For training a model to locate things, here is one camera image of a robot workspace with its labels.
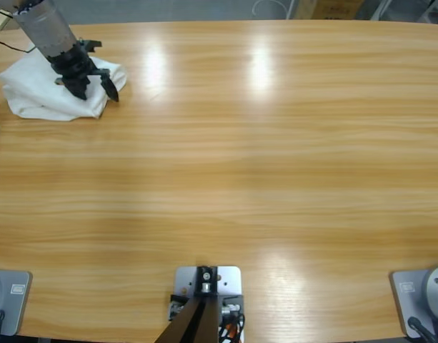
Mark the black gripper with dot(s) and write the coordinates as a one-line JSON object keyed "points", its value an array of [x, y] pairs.
{"points": [[75, 68]]}

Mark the white t-shirt with black logo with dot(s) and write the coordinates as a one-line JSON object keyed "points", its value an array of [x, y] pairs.
{"points": [[29, 96]]}

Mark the white mounting block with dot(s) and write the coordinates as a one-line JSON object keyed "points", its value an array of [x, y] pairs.
{"points": [[229, 278]]}

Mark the brown cardboard box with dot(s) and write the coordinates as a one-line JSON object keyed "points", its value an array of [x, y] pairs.
{"points": [[329, 9]]}

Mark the dark background equipment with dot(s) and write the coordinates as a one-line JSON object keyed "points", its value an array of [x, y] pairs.
{"points": [[401, 10]]}

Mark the round grey base disc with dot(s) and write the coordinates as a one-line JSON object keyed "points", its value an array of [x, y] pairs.
{"points": [[436, 289]]}

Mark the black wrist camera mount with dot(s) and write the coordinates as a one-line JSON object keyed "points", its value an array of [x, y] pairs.
{"points": [[91, 44]]}

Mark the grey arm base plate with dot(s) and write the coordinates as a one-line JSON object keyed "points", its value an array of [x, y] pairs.
{"points": [[406, 296], [15, 296]]}

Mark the dark camera post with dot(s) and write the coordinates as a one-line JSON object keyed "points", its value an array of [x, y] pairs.
{"points": [[200, 318]]}

